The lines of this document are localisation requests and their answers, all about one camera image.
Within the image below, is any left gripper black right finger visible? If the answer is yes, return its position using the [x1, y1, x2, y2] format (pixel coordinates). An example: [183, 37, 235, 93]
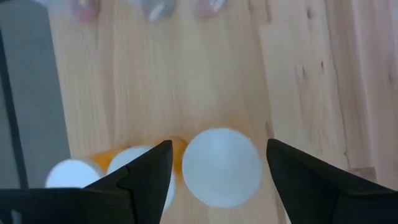
[266, 138, 398, 224]

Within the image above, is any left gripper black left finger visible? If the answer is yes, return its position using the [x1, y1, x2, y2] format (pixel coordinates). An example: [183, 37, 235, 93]
[83, 139, 174, 224]

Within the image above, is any orange pill bottle white cap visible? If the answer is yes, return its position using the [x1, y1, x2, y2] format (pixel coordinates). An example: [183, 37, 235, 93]
[45, 145, 125, 189]
[182, 119, 268, 209]
[107, 136, 189, 213]

